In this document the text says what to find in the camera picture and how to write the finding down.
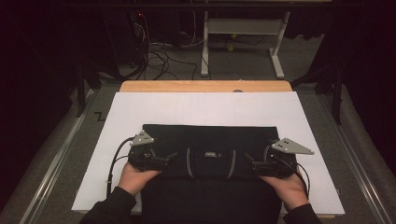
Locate white table sheet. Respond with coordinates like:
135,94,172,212
71,91,346,217

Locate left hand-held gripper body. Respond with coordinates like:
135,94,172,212
128,130,171,173

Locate tangle of floor cables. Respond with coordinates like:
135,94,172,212
134,12,200,81

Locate black metal stand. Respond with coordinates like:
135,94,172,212
290,62,345,125
75,59,102,119

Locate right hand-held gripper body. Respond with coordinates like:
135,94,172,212
251,137,316,180

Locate person's left hand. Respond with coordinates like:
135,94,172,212
118,161,163,197

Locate person's right hand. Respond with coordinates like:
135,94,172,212
258,167,309,213

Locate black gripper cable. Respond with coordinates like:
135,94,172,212
292,167,311,201
106,136,134,200

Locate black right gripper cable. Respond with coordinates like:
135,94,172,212
292,167,311,201

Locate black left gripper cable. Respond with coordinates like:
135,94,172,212
106,136,134,200

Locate white metal desk frame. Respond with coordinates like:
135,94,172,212
200,10,292,79

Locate dark navy knit vest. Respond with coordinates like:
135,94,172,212
140,123,284,224

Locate metal floor rail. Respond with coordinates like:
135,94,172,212
317,92,396,224
18,89,95,224

